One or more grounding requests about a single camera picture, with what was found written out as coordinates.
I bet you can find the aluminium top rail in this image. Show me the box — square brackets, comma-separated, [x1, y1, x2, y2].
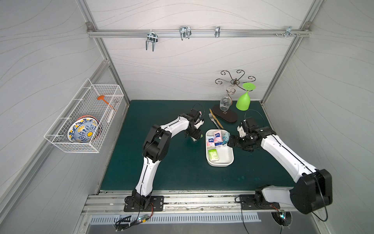
[87, 28, 312, 39]

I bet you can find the black metal glass rack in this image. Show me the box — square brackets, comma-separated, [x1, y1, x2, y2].
[211, 69, 256, 123]

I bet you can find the metal fork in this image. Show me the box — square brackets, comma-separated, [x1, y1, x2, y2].
[208, 113, 221, 130]

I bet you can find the single metal hook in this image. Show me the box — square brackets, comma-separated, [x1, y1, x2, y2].
[214, 26, 221, 38]

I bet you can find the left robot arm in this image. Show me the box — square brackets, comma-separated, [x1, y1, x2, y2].
[131, 108, 204, 210]

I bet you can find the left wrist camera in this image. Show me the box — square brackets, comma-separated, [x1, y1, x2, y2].
[188, 108, 204, 126]

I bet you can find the double metal hook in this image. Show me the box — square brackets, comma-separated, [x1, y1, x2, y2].
[146, 31, 158, 52]
[179, 26, 192, 41]

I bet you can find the wooden knife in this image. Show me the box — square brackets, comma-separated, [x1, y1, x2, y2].
[209, 109, 224, 129]

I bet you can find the teal cartoon tissue pack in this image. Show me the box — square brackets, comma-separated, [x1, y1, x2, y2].
[222, 131, 230, 145]

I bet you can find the clear wine glass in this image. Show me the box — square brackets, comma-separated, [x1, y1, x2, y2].
[220, 88, 232, 113]

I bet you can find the green plastic wine glass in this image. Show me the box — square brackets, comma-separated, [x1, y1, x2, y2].
[236, 82, 256, 111]

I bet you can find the blue yellow patterned plate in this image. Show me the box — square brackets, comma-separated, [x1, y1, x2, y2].
[67, 116, 99, 143]

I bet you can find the white oval storage box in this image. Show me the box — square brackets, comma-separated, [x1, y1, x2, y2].
[205, 129, 234, 167]

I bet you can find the pink Tempo tissue pack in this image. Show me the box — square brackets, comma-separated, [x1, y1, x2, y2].
[213, 130, 223, 146]

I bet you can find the white wire basket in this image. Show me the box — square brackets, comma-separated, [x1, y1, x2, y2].
[44, 79, 124, 153]

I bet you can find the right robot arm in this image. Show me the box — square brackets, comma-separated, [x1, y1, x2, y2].
[228, 127, 333, 214]

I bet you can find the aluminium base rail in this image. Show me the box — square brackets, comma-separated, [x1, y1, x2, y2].
[81, 191, 321, 215]

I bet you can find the pink floral Tempo pack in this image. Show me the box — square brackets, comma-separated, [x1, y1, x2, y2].
[206, 136, 215, 148]

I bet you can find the orange handled brush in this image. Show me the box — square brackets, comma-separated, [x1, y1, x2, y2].
[97, 95, 115, 110]

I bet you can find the green white tissue pack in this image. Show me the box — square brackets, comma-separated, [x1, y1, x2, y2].
[208, 149, 219, 162]

